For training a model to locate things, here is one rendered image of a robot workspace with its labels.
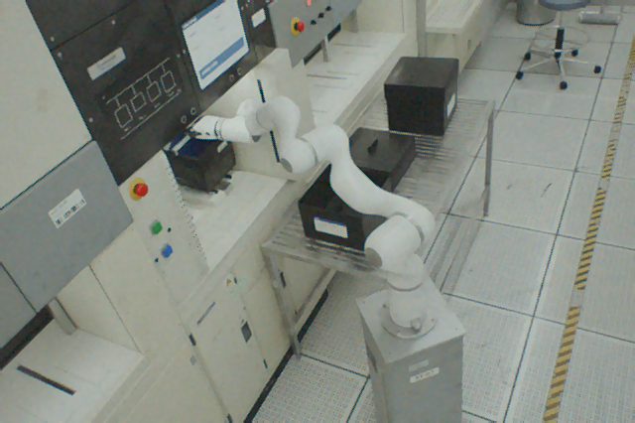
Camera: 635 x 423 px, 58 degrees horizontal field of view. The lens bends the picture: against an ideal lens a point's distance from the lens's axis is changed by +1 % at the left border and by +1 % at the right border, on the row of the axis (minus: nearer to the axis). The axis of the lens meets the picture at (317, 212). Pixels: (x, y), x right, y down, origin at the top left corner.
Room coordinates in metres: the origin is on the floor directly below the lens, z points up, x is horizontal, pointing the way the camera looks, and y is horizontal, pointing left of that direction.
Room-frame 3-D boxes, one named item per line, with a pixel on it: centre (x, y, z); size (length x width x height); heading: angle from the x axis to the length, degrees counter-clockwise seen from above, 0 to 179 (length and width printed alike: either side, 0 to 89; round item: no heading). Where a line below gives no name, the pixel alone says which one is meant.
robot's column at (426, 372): (1.20, -0.23, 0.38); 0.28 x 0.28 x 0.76; 10
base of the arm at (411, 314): (1.20, -0.23, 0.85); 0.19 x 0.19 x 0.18
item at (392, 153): (2.06, -0.30, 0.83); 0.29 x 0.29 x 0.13; 54
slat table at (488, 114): (2.05, -0.37, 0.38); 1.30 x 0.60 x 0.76; 145
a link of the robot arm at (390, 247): (1.18, -0.20, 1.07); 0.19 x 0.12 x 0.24; 125
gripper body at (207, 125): (1.93, 0.33, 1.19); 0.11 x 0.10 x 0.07; 56
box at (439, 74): (2.38, -0.60, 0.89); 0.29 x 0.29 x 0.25; 59
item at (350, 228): (1.72, -0.12, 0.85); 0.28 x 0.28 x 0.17; 54
